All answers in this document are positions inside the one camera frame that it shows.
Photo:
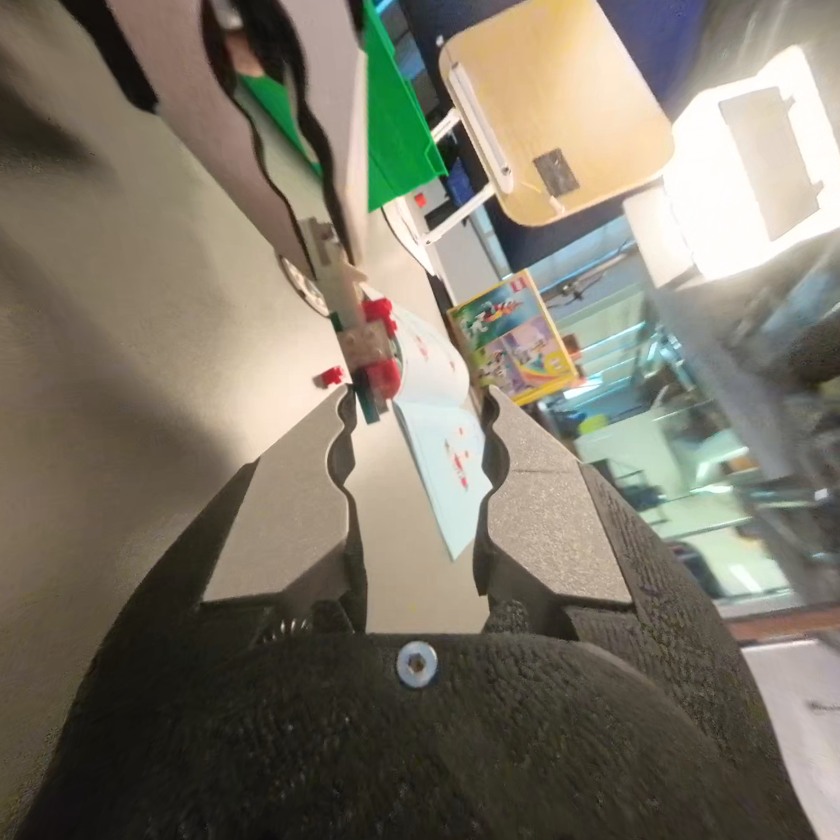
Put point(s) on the bright white light panel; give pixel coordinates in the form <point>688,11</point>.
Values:
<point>695,197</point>

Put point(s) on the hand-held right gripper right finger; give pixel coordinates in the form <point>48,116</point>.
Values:
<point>551,531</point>

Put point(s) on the colourful yellow lego box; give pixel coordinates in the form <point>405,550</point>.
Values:
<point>512,341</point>

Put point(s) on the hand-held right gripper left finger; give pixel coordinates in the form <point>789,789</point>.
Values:
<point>282,525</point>

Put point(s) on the person's left hand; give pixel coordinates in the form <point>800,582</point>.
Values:
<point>246,60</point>

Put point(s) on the small red lego brick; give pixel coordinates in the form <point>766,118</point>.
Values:
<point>330,376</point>

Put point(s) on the wooden book stand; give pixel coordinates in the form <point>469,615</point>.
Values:
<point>558,98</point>

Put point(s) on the open light blue instruction booklet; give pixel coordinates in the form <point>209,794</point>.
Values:
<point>446,472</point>

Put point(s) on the round white and teal lego base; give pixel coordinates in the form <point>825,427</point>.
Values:
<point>303,289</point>

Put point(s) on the green stacked plastic bins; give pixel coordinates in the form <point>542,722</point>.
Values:
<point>394,131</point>

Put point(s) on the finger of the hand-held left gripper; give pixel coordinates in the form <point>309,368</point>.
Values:
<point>190,98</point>
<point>341,98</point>

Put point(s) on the white red green lego model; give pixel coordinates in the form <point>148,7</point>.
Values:
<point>367,348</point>

